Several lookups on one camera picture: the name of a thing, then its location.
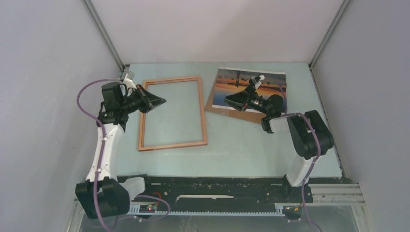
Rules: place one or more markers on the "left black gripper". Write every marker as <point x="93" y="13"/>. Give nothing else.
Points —
<point x="149" y="101"/>

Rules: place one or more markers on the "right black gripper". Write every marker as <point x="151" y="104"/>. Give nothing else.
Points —
<point x="245" y="96"/>

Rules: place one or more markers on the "brown cardboard backing board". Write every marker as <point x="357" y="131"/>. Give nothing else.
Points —
<point x="250" y="115"/>

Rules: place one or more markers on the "wooden picture frame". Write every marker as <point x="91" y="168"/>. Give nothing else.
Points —
<point x="178" y="123"/>

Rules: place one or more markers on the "sunset photo print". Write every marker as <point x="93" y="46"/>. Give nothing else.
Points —
<point x="233" y="80"/>

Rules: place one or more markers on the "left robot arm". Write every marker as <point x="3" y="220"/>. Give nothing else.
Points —
<point x="101" y="195"/>

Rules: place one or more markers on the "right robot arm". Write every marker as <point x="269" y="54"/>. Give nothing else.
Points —
<point x="310" y="136"/>

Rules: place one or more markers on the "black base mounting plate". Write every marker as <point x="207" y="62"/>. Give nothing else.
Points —
<point x="224" y="195"/>

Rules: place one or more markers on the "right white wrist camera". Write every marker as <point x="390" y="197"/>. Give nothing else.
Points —
<point x="256" y="81"/>

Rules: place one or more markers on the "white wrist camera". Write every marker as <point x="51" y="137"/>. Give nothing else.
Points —
<point x="256" y="81"/>
<point x="127" y="79"/>

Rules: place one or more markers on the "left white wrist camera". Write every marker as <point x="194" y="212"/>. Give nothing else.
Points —
<point x="127" y="79"/>

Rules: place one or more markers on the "left corner aluminium post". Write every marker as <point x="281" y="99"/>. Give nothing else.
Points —
<point x="92" y="11"/>

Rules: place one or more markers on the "corner aluminium post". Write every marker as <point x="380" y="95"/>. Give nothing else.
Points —
<point x="92" y="11"/>
<point x="330" y="31"/>

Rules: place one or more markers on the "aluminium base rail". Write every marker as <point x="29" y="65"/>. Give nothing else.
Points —
<point x="325" y="191"/>

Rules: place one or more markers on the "right corner aluminium post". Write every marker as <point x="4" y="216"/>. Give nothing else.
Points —
<point x="330" y="31"/>

